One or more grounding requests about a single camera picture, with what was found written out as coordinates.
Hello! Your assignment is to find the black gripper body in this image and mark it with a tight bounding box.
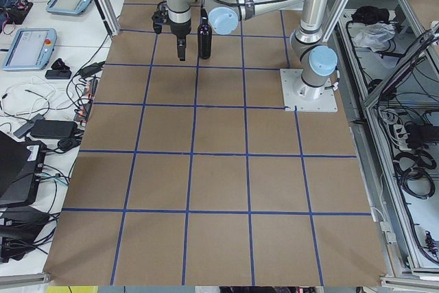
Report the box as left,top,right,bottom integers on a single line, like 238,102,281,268
170,21,191,45

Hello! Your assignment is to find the dark wine bottle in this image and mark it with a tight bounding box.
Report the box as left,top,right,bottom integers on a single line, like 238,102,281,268
198,8,212,60

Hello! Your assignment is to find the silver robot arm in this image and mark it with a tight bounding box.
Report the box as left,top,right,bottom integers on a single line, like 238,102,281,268
152,0,347,101

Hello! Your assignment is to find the blue teach pendant lower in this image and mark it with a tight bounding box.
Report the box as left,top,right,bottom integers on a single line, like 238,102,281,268
2,28,58,71

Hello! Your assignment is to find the black laptop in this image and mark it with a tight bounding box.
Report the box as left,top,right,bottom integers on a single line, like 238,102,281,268
1,132,46,208

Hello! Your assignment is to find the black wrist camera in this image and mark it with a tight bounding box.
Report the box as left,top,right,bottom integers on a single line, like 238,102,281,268
152,3,169,34

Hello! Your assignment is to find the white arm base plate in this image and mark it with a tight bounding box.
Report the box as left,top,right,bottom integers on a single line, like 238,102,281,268
280,69,338,113

